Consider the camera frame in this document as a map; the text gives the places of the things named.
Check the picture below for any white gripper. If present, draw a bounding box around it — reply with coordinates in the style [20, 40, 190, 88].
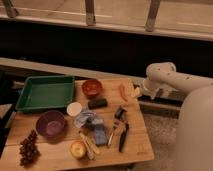
[140, 78, 173, 99]

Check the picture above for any dark red grape bunch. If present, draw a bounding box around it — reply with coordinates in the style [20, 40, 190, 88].
[19, 130, 40, 167]

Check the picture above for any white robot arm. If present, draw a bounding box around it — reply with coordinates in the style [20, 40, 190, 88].
[141, 62, 213, 171]

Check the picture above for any green plastic tray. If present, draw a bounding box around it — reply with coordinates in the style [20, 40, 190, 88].
[16, 75, 75, 113]

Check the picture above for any yellow toy piece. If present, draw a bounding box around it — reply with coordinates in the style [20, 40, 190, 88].
[131, 87, 142, 98]

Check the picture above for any orange carrot toy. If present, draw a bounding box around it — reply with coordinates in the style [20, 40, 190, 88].
[119, 84, 128, 102]

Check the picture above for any wooden cutting board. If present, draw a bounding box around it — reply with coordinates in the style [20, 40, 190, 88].
[0, 78, 154, 171]

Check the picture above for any black rectangular block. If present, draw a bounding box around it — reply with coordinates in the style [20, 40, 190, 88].
[88, 98, 108, 109]

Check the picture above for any red bowl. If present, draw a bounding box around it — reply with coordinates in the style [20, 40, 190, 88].
[82, 79, 103, 98]

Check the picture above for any blue cloth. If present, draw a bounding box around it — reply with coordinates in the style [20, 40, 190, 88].
[85, 117, 107, 146]

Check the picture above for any crumpled clear plastic bag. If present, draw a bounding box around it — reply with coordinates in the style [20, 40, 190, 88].
[74, 110, 96, 128]

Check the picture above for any white cup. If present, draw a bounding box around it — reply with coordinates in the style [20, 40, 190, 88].
[67, 102, 82, 117]

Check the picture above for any purple bowl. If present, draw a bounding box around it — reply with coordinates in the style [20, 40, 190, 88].
[36, 110, 66, 138]

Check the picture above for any black handled tool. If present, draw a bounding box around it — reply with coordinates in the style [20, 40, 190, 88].
[114, 106, 125, 120]

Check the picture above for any black handled knife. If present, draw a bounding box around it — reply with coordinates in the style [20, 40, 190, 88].
[119, 123, 129, 152]

